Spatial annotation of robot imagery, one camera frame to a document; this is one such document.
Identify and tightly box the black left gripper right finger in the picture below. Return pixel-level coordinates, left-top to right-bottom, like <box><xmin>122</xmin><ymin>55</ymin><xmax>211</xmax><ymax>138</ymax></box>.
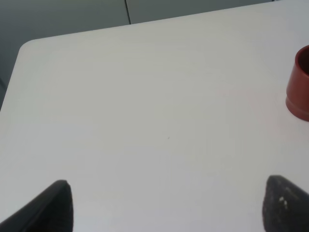
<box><xmin>262</xmin><ymin>175</ymin><xmax>309</xmax><ymax>232</ymax></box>

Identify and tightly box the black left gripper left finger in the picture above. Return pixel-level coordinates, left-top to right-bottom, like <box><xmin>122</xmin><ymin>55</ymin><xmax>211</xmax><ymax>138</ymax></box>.
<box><xmin>0</xmin><ymin>180</ymin><xmax>73</xmax><ymax>232</ymax></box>

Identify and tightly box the red plastic cup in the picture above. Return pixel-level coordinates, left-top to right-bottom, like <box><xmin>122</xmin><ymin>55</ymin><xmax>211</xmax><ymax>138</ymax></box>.
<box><xmin>285</xmin><ymin>45</ymin><xmax>309</xmax><ymax>121</ymax></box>

